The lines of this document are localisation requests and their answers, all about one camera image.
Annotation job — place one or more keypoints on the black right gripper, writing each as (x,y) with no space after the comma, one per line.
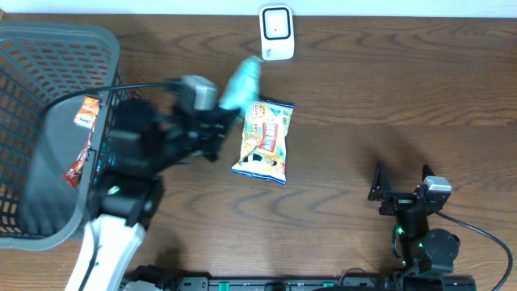
(398,200)

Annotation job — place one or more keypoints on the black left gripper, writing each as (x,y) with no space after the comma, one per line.
(207,138)

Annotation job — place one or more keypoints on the teal wet wipes pack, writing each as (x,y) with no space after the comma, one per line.
(242,88)

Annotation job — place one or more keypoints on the yellow snack bag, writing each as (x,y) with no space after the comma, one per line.
(263,152)

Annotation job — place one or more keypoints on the small orange snack packet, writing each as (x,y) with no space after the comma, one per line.
(87,113)

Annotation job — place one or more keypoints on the red brown chocolate bar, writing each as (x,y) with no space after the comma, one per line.
(73,174)

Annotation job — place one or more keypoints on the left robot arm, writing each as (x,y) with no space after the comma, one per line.
(128,194)

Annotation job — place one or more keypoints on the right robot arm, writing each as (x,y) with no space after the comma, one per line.
(427,254)

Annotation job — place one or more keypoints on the white barcode scanner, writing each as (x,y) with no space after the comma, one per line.
(277,33)

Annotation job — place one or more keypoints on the grey plastic shopping basket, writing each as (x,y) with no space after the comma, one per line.
(46,71)

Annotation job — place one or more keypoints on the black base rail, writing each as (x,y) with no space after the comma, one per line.
(277,284)

